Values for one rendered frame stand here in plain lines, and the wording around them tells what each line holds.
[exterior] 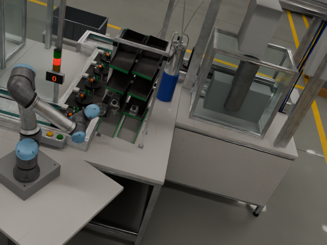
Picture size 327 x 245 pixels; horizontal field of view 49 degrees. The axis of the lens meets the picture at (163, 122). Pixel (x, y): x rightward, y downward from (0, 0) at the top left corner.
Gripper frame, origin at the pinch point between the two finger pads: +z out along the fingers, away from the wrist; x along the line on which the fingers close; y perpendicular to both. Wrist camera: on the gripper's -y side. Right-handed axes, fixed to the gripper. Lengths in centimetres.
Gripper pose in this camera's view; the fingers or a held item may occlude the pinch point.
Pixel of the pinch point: (113, 103)
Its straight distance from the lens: 236.7
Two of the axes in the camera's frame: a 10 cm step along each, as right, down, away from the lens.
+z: 2.0, -1.2, 9.7
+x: 9.0, 4.2, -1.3
